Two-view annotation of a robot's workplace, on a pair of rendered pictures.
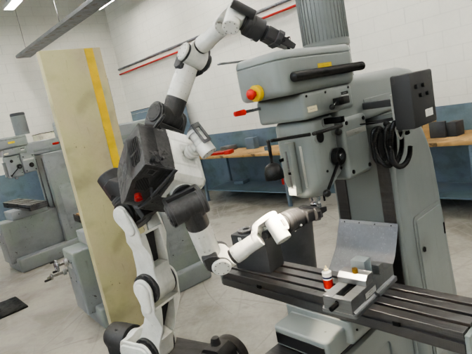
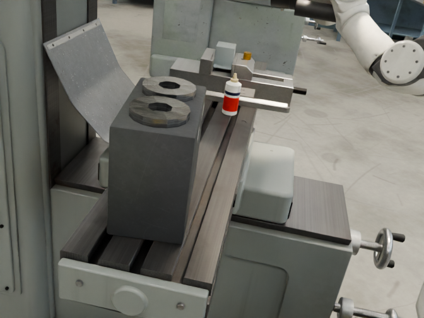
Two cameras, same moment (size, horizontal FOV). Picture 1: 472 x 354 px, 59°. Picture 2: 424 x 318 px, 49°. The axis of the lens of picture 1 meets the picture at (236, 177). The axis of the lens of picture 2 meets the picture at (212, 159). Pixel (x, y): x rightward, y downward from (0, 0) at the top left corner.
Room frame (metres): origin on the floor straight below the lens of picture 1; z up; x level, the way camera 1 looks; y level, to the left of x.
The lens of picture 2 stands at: (2.46, 0.52, 1.36)
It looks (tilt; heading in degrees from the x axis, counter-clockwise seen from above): 28 degrees down; 227
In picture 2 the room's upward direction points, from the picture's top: 8 degrees clockwise
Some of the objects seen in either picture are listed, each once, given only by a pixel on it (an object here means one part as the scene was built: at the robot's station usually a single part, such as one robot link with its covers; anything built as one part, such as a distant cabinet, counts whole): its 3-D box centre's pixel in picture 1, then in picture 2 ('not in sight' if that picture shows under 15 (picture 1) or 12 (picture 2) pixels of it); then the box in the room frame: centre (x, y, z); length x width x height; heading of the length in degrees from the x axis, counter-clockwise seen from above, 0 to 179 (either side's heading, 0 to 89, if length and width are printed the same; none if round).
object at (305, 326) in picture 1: (333, 312); (202, 161); (1.72, -0.31, 0.76); 0.50 x 0.35 x 0.12; 131
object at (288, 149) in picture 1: (291, 168); not in sight; (1.65, -0.22, 1.45); 0.04 x 0.04 x 0.21; 41
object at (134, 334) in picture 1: (148, 343); not in sight; (1.92, 0.58, 0.68); 0.21 x 0.20 x 0.13; 56
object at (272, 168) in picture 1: (273, 171); not in sight; (1.56, -0.14, 1.47); 0.07 x 0.07 x 0.06
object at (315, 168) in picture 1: (308, 156); not in sight; (1.72, -0.31, 1.47); 0.21 x 0.19 x 0.32; 41
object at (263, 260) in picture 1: (256, 247); (160, 151); (2.06, -0.03, 1.00); 0.22 x 0.12 x 0.20; 47
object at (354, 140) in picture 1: (334, 146); not in sight; (1.85, -0.46, 1.47); 0.24 x 0.19 x 0.26; 41
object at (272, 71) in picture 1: (296, 73); not in sight; (1.73, -0.32, 1.81); 0.47 x 0.26 x 0.16; 131
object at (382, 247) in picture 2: not in sight; (370, 245); (1.39, 0.07, 0.60); 0.16 x 0.12 x 0.12; 131
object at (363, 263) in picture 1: (361, 265); (224, 55); (1.59, -0.42, 1.01); 0.06 x 0.05 x 0.06; 44
